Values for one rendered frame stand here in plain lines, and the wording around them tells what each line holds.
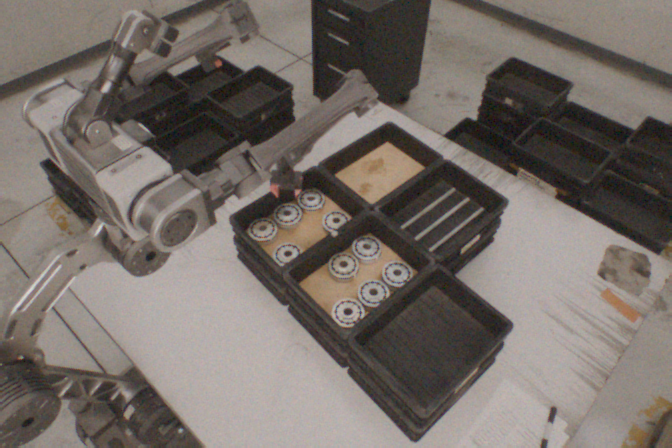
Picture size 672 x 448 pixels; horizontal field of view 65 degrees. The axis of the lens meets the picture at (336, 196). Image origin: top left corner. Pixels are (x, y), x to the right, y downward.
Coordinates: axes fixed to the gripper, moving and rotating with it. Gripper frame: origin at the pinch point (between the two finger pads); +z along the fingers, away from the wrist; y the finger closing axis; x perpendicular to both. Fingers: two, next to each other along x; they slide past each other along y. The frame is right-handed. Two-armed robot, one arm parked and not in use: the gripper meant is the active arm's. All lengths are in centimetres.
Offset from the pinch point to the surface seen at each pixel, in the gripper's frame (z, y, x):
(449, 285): 5, -55, 31
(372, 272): 10.9, -30.8, 23.0
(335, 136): 26, -15, -61
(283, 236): 11.6, 0.6, 9.3
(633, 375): 92, -156, 16
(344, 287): 10.9, -21.6, 29.4
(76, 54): 92, 184, -213
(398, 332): 11, -39, 45
